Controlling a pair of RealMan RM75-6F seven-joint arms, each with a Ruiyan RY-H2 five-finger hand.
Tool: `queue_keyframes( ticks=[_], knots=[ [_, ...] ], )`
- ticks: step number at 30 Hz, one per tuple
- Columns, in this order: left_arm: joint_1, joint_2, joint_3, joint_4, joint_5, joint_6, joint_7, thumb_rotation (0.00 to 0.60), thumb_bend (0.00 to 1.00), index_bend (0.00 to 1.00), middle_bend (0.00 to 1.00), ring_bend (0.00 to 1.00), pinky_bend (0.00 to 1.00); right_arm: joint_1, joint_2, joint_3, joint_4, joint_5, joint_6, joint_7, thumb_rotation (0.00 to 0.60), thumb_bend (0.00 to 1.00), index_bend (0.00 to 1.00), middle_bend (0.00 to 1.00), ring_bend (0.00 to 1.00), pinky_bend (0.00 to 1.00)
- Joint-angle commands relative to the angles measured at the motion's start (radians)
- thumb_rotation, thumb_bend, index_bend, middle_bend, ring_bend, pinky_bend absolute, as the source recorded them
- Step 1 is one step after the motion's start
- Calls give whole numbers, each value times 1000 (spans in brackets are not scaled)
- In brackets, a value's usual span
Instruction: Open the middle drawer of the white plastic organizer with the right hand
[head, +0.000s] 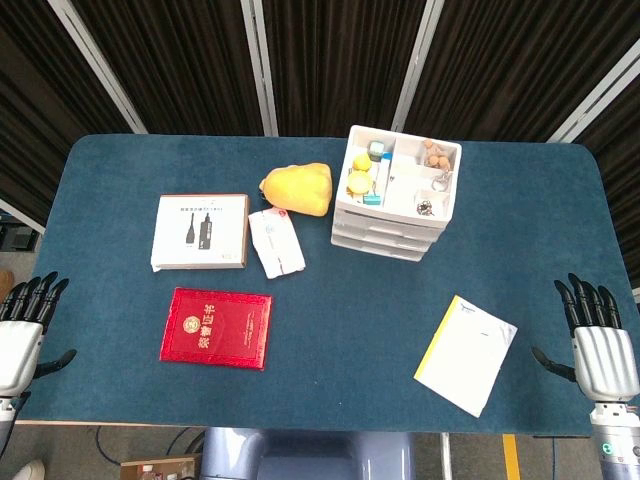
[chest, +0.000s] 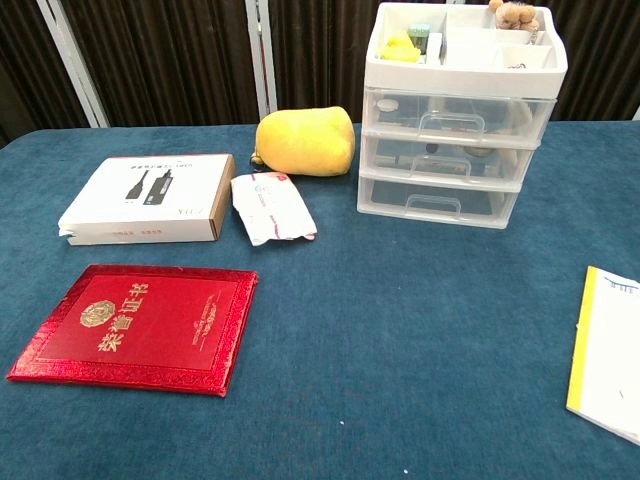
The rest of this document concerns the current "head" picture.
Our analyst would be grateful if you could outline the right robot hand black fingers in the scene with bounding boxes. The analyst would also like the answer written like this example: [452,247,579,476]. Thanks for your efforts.
[530,272,640,402]

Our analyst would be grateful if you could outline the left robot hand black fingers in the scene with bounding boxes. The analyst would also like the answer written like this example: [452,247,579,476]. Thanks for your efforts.
[0,271,78,399]

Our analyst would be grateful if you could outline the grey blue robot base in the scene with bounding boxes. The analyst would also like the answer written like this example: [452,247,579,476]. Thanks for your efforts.
[199,427,417,480]

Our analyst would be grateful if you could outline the clear lowest drawer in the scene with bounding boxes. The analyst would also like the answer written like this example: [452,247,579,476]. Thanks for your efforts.
[330,236,427,263]

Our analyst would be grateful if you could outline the white shoe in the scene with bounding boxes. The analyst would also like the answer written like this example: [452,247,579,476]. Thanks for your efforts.
[11,458,47,480]

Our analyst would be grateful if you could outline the white booklet yellow spine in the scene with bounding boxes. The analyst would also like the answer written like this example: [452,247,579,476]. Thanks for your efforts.
[413,294,519,419]

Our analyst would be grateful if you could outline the brown cardboard box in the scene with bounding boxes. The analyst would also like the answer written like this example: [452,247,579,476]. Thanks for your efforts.
[119,453,203,480]

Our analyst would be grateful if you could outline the red certificate folder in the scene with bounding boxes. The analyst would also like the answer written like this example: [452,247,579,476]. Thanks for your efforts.
[159,286,274,372]

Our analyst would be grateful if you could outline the white cardboard product box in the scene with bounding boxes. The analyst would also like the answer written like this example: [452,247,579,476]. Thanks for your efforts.
[150,193,250,273]

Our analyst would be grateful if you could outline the blue table mat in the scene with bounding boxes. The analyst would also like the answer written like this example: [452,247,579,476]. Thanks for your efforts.
[17,133,633,437]

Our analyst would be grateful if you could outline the white tissue pack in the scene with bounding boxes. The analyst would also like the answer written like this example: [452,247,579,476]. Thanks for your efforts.
[247,208,307,280]

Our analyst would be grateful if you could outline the small white upright box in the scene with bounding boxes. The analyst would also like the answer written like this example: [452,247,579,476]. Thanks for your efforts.
[375,152,395,200]

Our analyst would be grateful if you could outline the yellow round toy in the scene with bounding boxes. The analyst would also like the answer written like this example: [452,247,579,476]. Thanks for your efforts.
[347,171,374,195]

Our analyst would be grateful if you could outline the yellow plush toy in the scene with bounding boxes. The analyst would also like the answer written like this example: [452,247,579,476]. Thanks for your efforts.
[258,162,334,218]

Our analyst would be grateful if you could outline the dark brown curtain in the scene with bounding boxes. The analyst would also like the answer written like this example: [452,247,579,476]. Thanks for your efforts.
[0,0,640,289]

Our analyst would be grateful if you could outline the white partition post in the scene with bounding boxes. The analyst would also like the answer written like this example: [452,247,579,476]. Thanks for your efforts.
[240,0,280,137]
[390,0,445,134]
[546,49,640,145]
[48,0,148,135]

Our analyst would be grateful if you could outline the white drawer organizer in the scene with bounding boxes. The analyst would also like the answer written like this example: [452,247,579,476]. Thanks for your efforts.
[330,124,463,263]

